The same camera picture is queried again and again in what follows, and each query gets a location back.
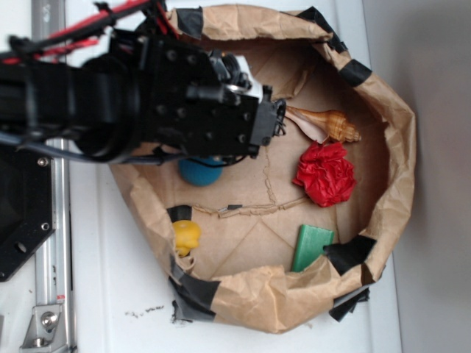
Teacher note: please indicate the aluminium rail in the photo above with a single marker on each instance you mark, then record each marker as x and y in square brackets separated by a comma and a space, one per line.
[53, 263]

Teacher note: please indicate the green block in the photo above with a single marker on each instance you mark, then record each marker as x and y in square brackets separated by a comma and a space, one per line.
[310, 246]

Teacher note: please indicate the red crumpled paper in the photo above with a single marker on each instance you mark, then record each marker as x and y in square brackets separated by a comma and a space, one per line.
[325, 175]

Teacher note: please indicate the blue foam ball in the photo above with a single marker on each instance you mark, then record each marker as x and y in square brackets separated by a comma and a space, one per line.
[200, 172]

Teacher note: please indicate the metal corner bracket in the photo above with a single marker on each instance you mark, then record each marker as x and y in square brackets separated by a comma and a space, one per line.
[46, 331]

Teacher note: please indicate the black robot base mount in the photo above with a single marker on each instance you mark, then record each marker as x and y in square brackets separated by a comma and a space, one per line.
[26, 207]

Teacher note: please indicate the yellow rubber duck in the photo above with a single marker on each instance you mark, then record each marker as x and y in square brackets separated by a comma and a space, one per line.
[187, 234]

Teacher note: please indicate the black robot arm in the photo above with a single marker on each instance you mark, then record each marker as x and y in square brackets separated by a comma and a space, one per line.
[92, 113]

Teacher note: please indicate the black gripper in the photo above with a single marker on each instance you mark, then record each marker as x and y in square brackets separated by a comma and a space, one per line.
[205, 103]

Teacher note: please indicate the tan conch seashell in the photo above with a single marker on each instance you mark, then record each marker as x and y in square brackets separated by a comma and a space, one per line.
[322, 126]

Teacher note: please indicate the brown paper bag bin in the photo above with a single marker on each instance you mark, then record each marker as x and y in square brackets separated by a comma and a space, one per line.
[250, 218]

